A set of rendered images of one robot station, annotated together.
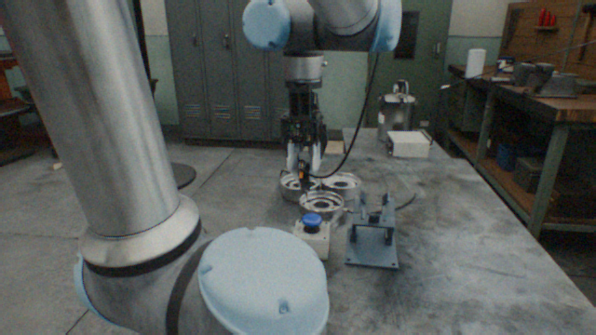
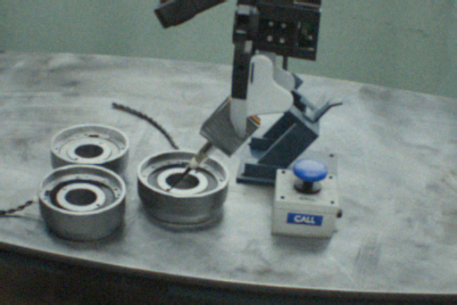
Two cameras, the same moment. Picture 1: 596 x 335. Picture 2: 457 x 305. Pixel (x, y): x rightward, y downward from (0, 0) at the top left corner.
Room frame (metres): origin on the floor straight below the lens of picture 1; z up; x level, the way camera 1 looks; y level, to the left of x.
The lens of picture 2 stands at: (0.77, 0.63, 1.23)
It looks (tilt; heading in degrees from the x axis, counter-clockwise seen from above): 28 degrees down; 265
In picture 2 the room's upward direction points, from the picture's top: 5 degrees clockwise
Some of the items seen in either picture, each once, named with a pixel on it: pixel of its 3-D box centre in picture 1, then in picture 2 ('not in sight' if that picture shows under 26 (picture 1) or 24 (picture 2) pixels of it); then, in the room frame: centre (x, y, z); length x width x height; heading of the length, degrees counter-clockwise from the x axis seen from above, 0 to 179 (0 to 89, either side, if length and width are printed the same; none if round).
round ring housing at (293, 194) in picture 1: (300, 187); (80, 203); (0.88, 0.00, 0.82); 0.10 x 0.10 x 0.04
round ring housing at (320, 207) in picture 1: (320, 207); (182, 187); (0.76, -0.05, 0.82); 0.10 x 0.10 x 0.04
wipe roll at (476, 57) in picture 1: (475, 63); not in sight; (2.77, -1.30, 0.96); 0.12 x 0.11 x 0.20; 83
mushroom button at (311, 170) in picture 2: (311, 227); (308, 183); (0.63, -0.02, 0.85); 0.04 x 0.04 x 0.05
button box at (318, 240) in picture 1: (311, 239); (309, 203); (0.62, -0.02, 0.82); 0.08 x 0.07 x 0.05; 173
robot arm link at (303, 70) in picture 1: (304, 68); not in sight; (0.69, -0.01, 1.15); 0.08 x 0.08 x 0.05
